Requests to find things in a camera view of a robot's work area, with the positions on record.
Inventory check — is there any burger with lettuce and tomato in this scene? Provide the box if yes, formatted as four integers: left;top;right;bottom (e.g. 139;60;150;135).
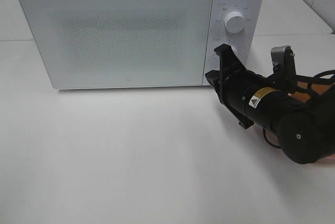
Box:
289;82;334;103

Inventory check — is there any lower white microwave knob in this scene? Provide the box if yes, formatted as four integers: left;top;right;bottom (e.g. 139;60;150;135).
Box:
231;46;243;59

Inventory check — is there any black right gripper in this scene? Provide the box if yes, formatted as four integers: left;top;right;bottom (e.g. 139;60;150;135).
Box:
205;43;262;129

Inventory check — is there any pink round plate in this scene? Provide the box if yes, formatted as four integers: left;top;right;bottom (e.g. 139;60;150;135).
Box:
258;81;335;166

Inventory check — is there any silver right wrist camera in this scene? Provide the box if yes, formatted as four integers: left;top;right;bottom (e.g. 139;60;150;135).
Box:
271;45;296;73

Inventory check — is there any white microwave door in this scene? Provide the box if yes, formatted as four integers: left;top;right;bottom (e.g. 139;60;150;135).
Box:
19;0;211;89

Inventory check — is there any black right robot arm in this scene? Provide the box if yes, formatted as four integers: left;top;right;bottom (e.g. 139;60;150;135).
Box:
205;44;334;164

